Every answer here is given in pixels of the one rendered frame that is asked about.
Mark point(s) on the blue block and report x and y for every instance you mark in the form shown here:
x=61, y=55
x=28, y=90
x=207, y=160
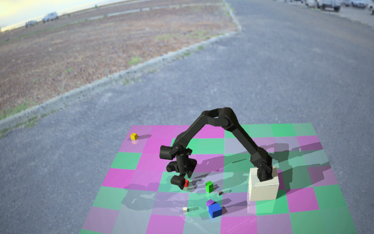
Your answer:
x=215, y=210

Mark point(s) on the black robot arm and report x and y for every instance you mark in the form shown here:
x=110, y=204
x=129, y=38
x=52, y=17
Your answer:
x=228, y=121

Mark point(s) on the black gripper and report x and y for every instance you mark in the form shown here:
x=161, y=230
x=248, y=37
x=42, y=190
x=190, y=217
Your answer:
x=187, y=168

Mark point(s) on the small yellow block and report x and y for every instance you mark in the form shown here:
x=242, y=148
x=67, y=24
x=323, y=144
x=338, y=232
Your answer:
x=134, y=136

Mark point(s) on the purple cube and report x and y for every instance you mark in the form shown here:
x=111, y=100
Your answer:
x=210, y=202

